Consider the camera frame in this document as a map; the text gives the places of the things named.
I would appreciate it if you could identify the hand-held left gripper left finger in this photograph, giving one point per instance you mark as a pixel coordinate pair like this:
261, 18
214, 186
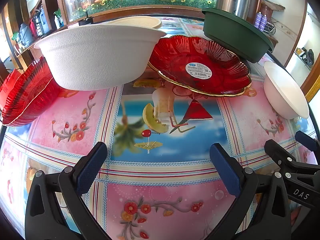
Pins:
91, 170

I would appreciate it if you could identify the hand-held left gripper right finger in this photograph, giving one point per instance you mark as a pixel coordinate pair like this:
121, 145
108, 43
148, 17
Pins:
225, 170

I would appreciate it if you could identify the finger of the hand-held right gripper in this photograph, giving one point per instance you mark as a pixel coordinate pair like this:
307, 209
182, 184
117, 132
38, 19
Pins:
277, 151
303, 138

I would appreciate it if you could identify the small white paper bowl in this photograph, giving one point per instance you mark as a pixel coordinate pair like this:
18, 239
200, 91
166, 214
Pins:
282, 92

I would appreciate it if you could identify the red glass plate stack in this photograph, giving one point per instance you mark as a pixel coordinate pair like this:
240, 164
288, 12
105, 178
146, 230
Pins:
27, 92

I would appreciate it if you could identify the large white paper bowl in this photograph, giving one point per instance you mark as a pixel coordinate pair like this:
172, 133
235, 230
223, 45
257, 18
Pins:
100, 55

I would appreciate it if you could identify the red glass plate with label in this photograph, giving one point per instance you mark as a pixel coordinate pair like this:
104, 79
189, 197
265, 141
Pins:
180, 60

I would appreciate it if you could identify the dark green plastic bowl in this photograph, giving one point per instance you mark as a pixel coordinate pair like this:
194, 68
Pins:
232, 35

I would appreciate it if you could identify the black bag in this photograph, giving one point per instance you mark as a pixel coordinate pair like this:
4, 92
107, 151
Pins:
308, 55

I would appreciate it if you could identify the purple spray can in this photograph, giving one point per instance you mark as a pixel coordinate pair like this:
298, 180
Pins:
258, 20
263, 22

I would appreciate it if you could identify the wicker basket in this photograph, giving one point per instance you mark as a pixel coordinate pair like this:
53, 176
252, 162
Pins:
266, 11

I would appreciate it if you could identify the white plastic bottle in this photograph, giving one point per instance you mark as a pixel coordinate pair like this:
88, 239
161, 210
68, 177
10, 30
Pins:
57, 22

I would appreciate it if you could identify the grey-blue jug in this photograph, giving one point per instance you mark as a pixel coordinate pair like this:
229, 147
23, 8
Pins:
25, 33

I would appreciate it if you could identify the stainless steel kettle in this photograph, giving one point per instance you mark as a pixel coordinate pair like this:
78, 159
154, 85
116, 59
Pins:
240, 0

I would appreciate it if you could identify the red thermos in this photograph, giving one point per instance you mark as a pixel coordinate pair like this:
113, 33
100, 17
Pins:
33, 28

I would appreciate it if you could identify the green packet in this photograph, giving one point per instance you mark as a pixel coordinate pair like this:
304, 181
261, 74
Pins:
15, 36

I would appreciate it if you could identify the black thermos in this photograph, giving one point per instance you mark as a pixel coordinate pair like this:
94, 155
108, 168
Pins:
38, 25

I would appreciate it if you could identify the blue thermos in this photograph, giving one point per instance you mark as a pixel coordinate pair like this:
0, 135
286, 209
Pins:
43, 15

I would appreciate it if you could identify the wooden panelled cabinet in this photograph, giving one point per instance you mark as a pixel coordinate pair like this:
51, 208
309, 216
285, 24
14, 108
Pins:
150, 12

